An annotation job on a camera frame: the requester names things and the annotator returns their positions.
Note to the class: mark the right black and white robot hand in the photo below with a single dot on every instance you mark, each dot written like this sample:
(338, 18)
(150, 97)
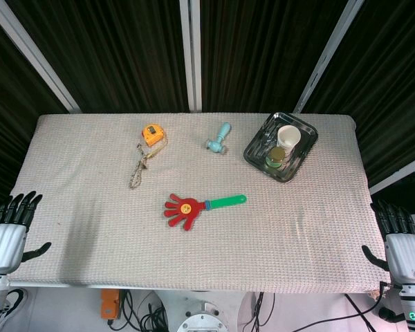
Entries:
(404, 256)

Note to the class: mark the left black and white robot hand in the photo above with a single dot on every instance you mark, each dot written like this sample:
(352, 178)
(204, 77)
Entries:
(3, 238)

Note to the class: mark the round silver robot base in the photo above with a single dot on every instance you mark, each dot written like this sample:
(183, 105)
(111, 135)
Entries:
(202, 320)

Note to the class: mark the beige waffle table cloth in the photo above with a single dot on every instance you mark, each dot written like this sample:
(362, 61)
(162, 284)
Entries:
(90, 224)

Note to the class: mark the black pleated curtain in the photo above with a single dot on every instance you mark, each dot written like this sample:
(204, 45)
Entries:
(7, 121)
(256, 52)
(117, 52)
(390, 86)

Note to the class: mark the orange box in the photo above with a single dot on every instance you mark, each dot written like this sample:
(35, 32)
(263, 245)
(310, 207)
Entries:
(110, 304)

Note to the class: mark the white paper cup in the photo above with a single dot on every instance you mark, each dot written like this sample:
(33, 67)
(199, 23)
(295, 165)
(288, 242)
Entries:
(287, 138)

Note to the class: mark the black metal tray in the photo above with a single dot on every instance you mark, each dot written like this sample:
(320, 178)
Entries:
(259, 152)

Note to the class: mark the orange tape measure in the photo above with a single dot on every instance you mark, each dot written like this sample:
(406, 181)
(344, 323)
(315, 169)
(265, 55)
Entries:
(153, 134)

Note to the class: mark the light blue toy hammer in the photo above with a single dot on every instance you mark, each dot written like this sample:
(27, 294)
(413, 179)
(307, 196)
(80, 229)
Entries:
(217, 141)

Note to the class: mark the silver aluminium frame post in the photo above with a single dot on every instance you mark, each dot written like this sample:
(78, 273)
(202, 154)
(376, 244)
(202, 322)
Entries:
(191, 52)
(31, 52)
(328, 52)

